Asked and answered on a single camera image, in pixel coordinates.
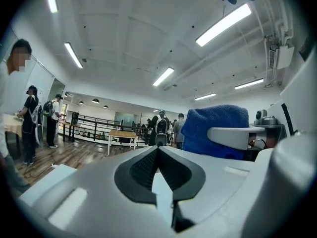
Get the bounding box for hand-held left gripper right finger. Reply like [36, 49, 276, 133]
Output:
[158, 145, 258, 238]

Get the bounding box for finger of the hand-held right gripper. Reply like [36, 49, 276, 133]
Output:
[207, 127, 267, 150]

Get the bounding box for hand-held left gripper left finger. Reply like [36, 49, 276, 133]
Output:
[19, 145, 174, 238]

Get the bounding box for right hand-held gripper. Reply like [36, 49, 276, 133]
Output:
[247, 47, 317, 150]

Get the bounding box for blue cloth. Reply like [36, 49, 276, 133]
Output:
[180, 105, 250, 161]

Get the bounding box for white air conditioning unit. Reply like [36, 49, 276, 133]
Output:
[268, 45, 295, 70]

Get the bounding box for grey backpack unit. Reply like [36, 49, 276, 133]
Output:
[29, 104, 44, 146]
[155, 117, 169, 146]

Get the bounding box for wooden table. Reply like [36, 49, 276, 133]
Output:
[59, 120, 81, 142]
[107, 129, 138, 156]

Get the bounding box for black railing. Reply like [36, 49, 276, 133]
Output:
[59, 113, 154, 143]

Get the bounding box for white ceiling pipes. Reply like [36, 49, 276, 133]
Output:
[255, 0, 295, 86]

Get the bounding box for black backpack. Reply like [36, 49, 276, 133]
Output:
[43, 100, 54, 118]

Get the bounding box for beige tablecloth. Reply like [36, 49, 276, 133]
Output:
[3, 113, 24, 158]

